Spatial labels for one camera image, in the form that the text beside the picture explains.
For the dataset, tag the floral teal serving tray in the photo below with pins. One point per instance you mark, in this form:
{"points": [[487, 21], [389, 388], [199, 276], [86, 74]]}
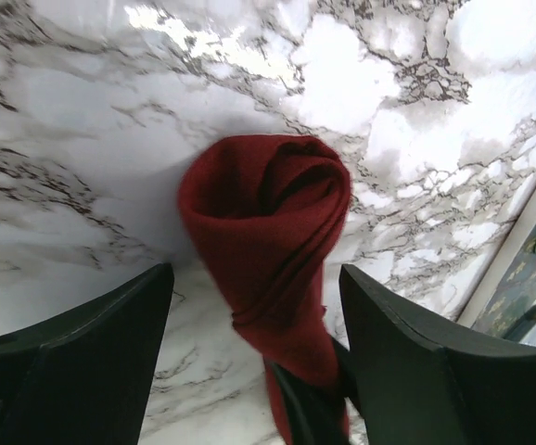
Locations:
{"points": [[504, 303]]}

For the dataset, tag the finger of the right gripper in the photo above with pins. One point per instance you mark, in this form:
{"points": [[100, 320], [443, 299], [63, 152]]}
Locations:
{"points": [[310, 419]]}

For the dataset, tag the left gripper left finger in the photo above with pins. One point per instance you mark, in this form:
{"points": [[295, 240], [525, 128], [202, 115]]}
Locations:
{"points": [[84, 376]]}

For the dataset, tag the dark red cloth napkin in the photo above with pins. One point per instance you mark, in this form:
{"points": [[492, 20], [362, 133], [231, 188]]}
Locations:
{"points": [[263, 212]]}

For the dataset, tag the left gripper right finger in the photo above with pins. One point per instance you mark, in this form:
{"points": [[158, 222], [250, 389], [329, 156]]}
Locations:
{"points": [[423, 379]]}

